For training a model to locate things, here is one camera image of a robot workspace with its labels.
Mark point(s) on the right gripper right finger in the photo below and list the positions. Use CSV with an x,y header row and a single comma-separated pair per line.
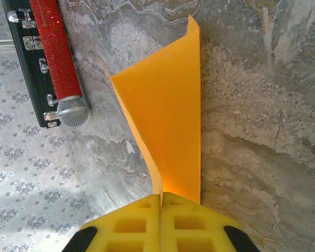
x,y
189,231

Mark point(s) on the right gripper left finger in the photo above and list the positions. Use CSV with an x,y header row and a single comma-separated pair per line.
x,y
136,231

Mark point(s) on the yellow cloth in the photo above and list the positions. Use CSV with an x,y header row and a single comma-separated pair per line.
x,y
170,118

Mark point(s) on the red glitter microphone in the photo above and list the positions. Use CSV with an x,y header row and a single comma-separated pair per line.
x,y
57,52

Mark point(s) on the black hard case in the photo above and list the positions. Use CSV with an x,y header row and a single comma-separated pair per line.
x,y
26,68

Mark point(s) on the aluminium frame post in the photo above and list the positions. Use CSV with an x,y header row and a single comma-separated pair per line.
x,y
0,45

